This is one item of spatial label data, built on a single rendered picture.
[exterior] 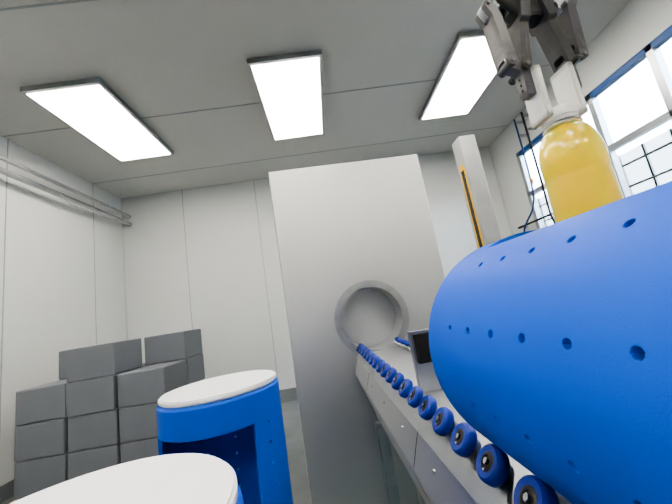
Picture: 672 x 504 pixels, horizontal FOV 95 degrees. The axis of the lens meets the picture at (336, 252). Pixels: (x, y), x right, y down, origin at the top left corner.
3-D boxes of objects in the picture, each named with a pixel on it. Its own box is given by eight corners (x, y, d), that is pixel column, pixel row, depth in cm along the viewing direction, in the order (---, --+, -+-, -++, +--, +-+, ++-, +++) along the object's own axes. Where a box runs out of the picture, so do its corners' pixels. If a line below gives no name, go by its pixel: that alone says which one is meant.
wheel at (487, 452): (495, 442, 40) (481, 434, 40) (517, 459, 36) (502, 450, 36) (482, 477, 39) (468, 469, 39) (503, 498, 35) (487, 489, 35)
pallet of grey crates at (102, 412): (212, 446, 314) (202, 328, 335) (172, 492, 236) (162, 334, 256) (91, 468, 309) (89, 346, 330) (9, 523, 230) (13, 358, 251)
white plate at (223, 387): (169, 386, 86) (169, 391, 86) (144, 412, 61) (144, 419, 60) (269, 365, 96) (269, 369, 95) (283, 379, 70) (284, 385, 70)
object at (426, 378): (454, 384, 83) (441, 325, 85) (461, 387, 79) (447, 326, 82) (418, 390, 82) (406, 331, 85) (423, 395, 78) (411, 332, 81)
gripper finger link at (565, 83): (548, 78, 41) (554, 78, 41) (564, 125, 40) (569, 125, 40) (566, 61, 38) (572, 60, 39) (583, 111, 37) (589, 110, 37)
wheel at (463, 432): (467, 422, 47) (456, 415, 47) (483, 433, 43) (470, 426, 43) (456, 450, 47) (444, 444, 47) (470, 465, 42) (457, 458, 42)
